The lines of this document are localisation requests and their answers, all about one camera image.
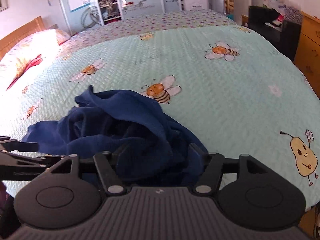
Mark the wooden dresser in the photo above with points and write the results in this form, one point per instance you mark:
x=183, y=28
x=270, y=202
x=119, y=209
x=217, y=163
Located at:
x=307, y=57

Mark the black armchair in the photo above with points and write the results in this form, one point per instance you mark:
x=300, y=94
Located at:
x=284, y=40

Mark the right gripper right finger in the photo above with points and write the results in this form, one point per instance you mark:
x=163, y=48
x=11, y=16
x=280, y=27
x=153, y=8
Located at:
x=210, y=179

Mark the blue knit sweater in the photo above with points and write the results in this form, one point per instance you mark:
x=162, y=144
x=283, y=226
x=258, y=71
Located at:
x=148, y=143

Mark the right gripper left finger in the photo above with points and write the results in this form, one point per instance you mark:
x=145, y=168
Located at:
x=105, y=164

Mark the floral pillow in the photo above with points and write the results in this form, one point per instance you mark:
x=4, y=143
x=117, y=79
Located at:
x=31, y=50

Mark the mint quilted bee bedspread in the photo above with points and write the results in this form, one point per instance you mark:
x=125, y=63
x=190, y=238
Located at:
x=239, y=94

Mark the wooden headboard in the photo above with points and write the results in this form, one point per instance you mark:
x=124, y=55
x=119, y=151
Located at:
x=8, y=42

